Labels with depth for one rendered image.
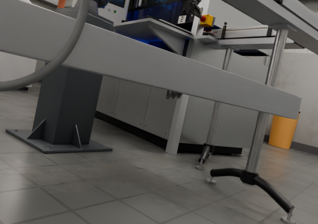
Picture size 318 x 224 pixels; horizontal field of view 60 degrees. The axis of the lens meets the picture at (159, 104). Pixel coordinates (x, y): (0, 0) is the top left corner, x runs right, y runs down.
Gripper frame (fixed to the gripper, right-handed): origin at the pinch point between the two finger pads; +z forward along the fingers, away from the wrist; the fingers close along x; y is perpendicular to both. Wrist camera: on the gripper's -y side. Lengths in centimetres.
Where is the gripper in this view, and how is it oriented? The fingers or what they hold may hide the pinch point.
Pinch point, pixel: (199, 17)
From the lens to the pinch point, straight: 203.0
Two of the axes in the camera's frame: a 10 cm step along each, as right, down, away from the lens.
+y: 5.2, -8.2, 2.2
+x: -5.9, -1.5, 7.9
